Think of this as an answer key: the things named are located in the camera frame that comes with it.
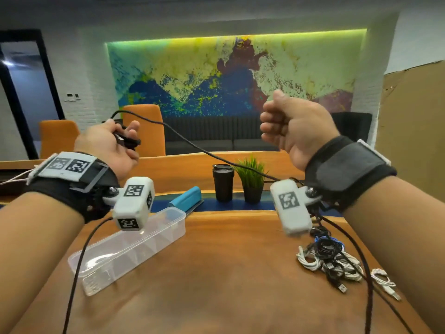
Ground person's right hand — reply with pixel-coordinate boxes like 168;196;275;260
259;89;341;171

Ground brown cardboard sheet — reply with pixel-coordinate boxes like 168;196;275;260
375;60;445;203

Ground black travel cup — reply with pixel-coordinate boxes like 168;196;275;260
212;164;235;203

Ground orange chair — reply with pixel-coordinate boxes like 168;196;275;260
39;119;81;160
122;104;167;158

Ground pile of tangled cables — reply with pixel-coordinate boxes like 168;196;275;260
296;226;366;295

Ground colourful abstract wall painting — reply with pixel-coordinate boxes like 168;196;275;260
106;29;368;119

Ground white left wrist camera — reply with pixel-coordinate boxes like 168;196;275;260
103;177;156;232

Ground black wrist strap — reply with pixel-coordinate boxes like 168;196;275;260
304;135;397;213
24;151;121;224

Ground black left wrist strap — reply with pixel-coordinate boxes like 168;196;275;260
24;151;121;224

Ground black left camera cable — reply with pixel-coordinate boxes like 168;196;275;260
62;217;114;334

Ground person's left forearm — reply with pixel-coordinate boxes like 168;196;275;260
0;191;86;334

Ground dark grey sofa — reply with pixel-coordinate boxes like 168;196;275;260
163;116;281;156

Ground black cable with plug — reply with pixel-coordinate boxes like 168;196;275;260
110;110;306;187

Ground person's right forearm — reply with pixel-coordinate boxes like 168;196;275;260
342;175;445;334

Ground thin black cable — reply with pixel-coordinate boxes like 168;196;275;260
362;273;415;334

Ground black right wrist strap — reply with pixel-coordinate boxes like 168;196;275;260
304;135;397;213

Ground black braided camera cable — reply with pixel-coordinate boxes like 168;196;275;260
311;211;375;334

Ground black door frame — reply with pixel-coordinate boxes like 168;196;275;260
0;29;65;160

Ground black armchair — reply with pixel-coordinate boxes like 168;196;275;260
330;112;373;143

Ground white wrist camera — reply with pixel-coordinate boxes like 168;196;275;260
103;177;156;232
269;179;322;237

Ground white coiled cable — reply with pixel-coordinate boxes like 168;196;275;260
370;268;402;302

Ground blue box lid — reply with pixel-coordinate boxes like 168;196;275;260
168;186;205;215

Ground small potted green plant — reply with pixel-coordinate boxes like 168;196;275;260
233;156;269;205

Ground thin white cord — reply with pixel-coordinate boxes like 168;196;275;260
0;166;38;187

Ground person's left hand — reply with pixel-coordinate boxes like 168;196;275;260
74;118;141;181

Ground clear plastic box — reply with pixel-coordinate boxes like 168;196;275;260
67;206;187;297

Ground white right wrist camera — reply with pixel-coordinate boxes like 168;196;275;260
269;179;322;237

